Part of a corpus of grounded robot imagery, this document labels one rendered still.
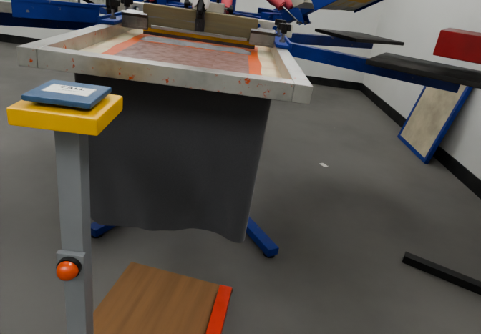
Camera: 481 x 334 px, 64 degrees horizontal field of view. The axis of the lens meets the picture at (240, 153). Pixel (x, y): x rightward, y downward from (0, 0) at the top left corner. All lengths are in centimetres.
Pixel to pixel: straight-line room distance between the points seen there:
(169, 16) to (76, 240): 84
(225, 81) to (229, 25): 59
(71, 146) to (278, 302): 121
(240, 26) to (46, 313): 122
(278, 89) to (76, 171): 41
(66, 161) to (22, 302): 106
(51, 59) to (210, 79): 31
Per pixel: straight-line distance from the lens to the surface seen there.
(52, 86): 68
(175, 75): 79
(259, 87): 78
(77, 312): 88
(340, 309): 175
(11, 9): 169
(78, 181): 70
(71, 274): 77
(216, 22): 135
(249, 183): 96
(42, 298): 169
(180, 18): 136
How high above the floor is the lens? 115
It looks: 23 degrees down
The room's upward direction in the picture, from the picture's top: 8 degrees clockwise
